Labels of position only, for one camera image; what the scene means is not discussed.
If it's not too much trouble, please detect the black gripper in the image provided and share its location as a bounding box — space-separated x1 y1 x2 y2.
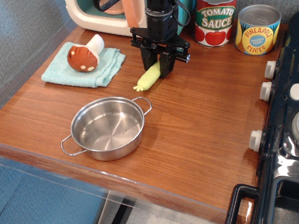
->
130 3 190 78

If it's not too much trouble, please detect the spoon with yellow-green handle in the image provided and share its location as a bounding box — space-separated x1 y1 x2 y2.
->
133 61 161 92

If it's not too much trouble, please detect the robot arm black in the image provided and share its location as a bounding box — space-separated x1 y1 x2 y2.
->
130 0 190 78

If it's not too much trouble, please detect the teal toy microwave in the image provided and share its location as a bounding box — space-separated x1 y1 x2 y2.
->
65 0 195 37

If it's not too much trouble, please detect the brown toy mushroom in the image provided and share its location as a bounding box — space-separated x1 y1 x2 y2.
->
67 34 105 73

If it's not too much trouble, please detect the tomato sauce can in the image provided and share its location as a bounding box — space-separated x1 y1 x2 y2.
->
194 0 237 47

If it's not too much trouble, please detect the light blue folded cloth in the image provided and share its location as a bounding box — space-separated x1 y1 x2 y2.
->
37 35 130 95

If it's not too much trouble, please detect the pineapple slices can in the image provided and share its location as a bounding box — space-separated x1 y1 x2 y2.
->
235 4 282 56

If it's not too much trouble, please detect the black toy stove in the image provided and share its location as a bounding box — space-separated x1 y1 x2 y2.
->
225 12 299 224

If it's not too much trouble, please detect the silver pot with handles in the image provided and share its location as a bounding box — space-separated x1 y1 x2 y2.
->
61 96 152 161

